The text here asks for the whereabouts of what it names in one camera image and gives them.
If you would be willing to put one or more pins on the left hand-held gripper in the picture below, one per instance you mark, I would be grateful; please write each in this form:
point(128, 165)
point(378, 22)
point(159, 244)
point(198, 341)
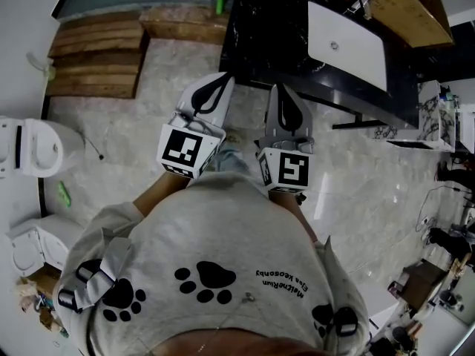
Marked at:
point(178, 150)

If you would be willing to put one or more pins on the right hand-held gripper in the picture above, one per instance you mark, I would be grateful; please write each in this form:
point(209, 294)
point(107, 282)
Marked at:
point(293, 169)

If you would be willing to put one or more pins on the person's right forearm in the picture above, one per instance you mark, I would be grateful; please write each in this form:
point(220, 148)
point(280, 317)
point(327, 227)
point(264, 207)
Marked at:
point(287, 204)

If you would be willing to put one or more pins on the person's left forearm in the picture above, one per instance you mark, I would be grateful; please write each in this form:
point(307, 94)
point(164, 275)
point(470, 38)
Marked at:
point(159, 193)

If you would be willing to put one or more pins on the black marble table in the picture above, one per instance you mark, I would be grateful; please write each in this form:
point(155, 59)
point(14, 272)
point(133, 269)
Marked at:
point(267, 39)

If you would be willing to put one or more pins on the white rectangular sink basin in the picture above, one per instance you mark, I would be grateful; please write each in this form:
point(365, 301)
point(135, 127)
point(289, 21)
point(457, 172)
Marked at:
point(349, 46)

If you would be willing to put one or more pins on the person's blue jeans leg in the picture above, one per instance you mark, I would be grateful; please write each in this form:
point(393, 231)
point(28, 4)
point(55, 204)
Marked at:
point(232, 161)

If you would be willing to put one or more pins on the wooden beam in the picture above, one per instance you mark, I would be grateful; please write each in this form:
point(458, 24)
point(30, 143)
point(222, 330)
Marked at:
point(182, 24)

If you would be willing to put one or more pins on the stepped wooden planks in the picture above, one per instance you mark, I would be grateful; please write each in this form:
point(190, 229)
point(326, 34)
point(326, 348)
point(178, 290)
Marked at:
point(96, 61)

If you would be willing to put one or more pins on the chrome faucet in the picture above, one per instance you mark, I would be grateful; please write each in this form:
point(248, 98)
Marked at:
point(361, 6)

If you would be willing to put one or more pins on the grey paw-print sweatshirt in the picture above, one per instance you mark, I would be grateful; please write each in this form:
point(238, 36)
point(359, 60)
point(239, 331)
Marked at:
point(222, 243)

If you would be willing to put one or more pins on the large brown cardboard box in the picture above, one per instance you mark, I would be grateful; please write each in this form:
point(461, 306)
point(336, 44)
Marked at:
point(412, 13)

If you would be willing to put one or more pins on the small green floor item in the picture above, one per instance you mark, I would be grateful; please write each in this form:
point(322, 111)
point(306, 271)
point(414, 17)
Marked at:
point(64, 194)

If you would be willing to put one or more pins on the white toilet with open lid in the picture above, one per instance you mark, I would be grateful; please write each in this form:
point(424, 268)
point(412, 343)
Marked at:
point(41, 148)
point(48, 241)

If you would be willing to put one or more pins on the flat brown cardboard box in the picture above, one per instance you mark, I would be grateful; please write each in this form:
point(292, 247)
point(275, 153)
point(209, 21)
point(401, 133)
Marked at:
point(46, 280)

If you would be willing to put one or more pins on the pile of rubbish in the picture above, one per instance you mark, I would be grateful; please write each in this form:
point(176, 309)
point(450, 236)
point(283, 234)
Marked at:
point(41, 306)

